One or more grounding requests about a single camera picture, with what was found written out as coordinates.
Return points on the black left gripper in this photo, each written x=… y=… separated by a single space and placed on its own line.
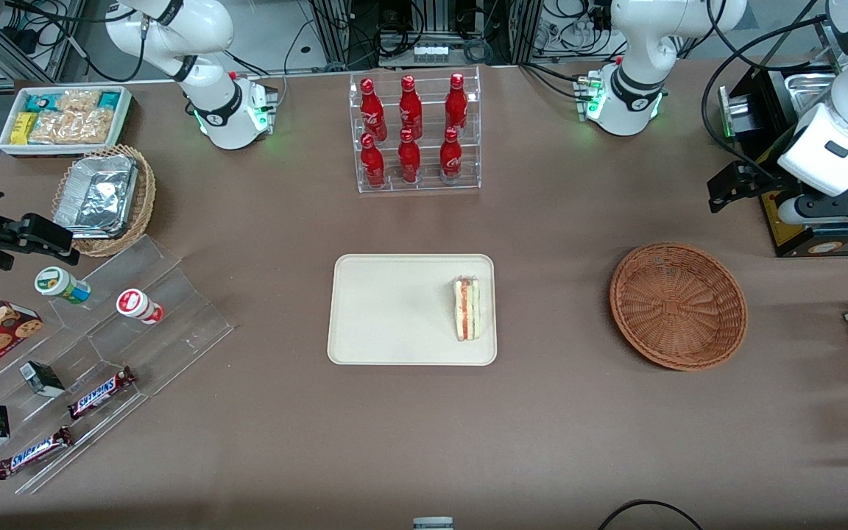
x=767 y=182

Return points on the triangle sandwich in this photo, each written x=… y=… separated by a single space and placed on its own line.
x=467 y=309

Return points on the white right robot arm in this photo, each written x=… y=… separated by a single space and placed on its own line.
x=203 y=29

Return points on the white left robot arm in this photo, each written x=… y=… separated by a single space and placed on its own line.
x=637 y=44

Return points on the brown round wicker basket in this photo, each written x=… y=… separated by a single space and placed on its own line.
x=678 y=305

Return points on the light oval wicker basket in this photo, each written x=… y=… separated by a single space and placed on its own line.
x=146 y=199

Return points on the beige plastic tray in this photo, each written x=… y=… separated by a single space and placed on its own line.
x=394 y=309

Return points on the green label yogurt cup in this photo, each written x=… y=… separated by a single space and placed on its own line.
x=62 y=285

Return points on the black yellow appliance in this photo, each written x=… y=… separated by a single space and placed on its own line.
x=788 y=235

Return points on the aluminium foil container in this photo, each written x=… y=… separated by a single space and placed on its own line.
x=96 y=195

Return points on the white snack bin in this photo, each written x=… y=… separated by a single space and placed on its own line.
x=4 y=140

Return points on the steel pan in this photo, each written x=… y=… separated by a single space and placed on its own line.
x=807 y=96

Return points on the yellow snack packet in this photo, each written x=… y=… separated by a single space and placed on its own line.
x=23 y=128

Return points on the clear cracker pack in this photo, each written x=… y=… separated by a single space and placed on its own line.
x=71 y=126
x=78 y=100

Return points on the red label yogurt cup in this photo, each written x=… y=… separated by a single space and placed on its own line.
x=138 y=306

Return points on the teal snack packet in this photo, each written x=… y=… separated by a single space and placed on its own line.
x=109 y=99
x=43 y=101

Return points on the brown snickers bar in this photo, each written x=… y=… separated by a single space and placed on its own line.
x=100 y=392
x=34 y=453

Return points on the clear acrylic stepped shelf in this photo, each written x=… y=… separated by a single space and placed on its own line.
x=174 y=324

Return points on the red cola bottle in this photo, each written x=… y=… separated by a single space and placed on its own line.
x=411 y=107
x=451 y=156
x=372 y=163
x=372 y=110
x=409 y=158
x=456 y=103

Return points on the clear acrylic bottle rack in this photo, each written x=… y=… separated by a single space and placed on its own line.
x=428 y=88

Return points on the white power strip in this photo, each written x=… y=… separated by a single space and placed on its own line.
x=431 y=53

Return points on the small grey device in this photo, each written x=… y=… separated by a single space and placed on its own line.
x=433 y=523

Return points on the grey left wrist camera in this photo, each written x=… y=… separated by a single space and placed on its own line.
x=829 y=209

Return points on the aluminium frame rack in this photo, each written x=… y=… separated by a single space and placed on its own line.
x=336 y=29

